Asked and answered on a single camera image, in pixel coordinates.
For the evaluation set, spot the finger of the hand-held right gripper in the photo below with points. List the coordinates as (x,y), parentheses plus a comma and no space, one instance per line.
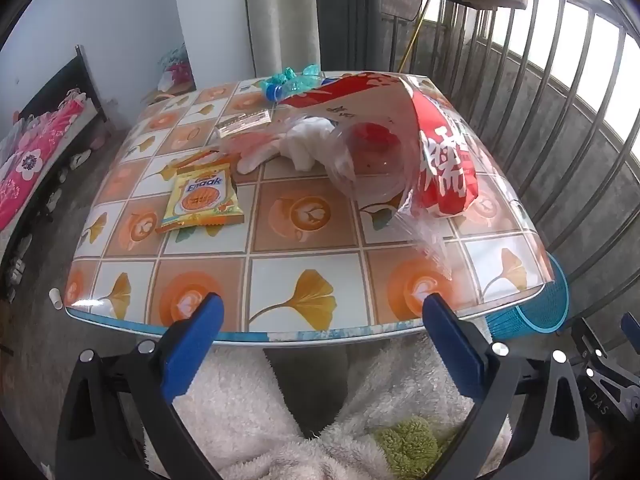
(631,329)

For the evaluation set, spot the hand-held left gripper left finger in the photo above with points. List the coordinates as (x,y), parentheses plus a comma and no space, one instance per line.
(195,345)

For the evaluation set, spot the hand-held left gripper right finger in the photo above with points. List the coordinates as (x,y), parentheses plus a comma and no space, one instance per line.
(455,345)

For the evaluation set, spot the blue mesh wastebasket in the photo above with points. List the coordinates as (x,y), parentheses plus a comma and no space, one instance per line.
(535,310)

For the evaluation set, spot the clear plastic bag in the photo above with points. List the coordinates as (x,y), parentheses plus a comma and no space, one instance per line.
(425,240)

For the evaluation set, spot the yellow snack packet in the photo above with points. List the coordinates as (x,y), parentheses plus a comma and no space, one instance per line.
(200,200)

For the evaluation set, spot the clear plastic cup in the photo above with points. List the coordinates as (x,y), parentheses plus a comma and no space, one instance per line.
(375,180)

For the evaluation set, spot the red and white plastic bag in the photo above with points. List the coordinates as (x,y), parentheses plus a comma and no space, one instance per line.
(445,160)

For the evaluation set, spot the white glove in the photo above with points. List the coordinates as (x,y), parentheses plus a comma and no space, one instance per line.
(305,145)

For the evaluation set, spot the small paper label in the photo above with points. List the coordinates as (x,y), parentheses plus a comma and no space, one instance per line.
(245,121)

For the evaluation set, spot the crushed bottle with blue cap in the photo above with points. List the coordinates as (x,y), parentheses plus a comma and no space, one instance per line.
(295,85)

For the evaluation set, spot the white fluffy robe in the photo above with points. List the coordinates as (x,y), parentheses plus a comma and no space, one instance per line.
(240,410)

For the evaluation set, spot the white paper cup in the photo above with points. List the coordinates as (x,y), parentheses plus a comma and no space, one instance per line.
(56,299)

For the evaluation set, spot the white shoe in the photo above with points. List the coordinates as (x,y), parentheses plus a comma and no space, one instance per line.
(81,159)

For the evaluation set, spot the bed with pink bedding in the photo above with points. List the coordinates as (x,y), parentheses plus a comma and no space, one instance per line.
(25,170)

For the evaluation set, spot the flower bouquet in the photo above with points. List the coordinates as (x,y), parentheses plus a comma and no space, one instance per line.
(177,72)

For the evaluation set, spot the dark bed headboard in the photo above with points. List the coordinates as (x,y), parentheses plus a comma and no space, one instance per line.
(65,75)

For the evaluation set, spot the metal balcony railing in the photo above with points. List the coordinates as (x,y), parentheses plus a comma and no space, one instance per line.
(607,19)

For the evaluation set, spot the grey curtain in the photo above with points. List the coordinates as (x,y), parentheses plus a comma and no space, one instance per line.
(280,20)

